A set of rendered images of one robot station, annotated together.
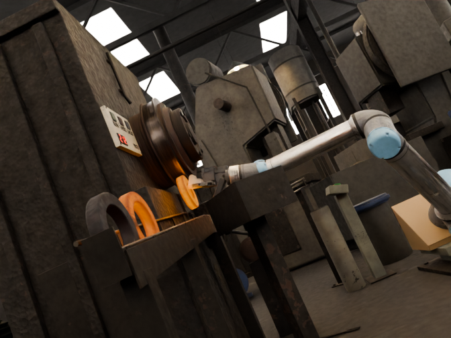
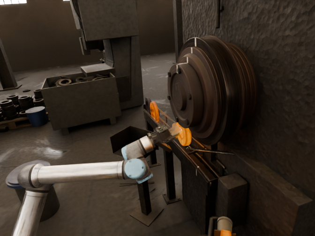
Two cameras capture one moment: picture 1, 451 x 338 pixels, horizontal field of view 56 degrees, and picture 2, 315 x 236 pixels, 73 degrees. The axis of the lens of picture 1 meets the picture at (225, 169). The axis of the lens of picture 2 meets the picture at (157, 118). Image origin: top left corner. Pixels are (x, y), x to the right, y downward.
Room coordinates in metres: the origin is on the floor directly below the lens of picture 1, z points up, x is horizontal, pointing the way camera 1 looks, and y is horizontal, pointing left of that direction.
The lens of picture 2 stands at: (2.84, -0.31, 1.42)
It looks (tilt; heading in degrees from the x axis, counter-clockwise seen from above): 24 degrees down; 160
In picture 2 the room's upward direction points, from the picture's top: 5 degrees counter-clockwise
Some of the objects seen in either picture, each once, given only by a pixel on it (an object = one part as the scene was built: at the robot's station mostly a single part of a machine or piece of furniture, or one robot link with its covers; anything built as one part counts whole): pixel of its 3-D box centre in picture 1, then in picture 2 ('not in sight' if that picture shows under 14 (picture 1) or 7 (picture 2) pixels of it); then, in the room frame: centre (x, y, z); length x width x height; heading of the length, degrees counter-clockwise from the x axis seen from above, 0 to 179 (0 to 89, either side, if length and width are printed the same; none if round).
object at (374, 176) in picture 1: (374, 196); not in sight; (4.39, -1.27, 0.39); 1.03 x 0.83 x 0.77; 100
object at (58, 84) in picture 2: not in sight; (83, 98); (-0.75, -0.27, 0.39); 1.03 x 0.83 x 0.79; 89
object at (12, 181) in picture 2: not in sight; (36, 191); (1.13, -0.83, 0.22); 0.32 x 0.32 x 0.43
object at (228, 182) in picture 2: (210, 224); (231, 201); (2.28, 0.19, 0.68); 0.11 x 0.08 x 0.24; 85
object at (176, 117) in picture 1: (187, 135); (182, 96); (2.04, 0.10, 1.11); 0.28 x 0.06 x 0.28; 175
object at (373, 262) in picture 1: (357, 229); not in sight; (2.67, -0.59, 0.31); 0.24 x 0.16 x 0.62; 175
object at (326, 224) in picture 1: (337, 247); not in sight; (2.64, -0.42, 0.26); 0.12 x 0.12 x 0.52
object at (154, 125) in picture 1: (170, 143); (202, 92); (2.05, 0.20, 1.11); 0.47 x 0.06 x 0.47; 175
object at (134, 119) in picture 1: (155, 150); (219, 89); (2.05, 0.28, 1.11); 0.47 x 0.10 x 0.47; 175
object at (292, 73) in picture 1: (320, 129); not in sight; (10.65, -2.62, 2.25); 0.92 x 0.92 x 4.50
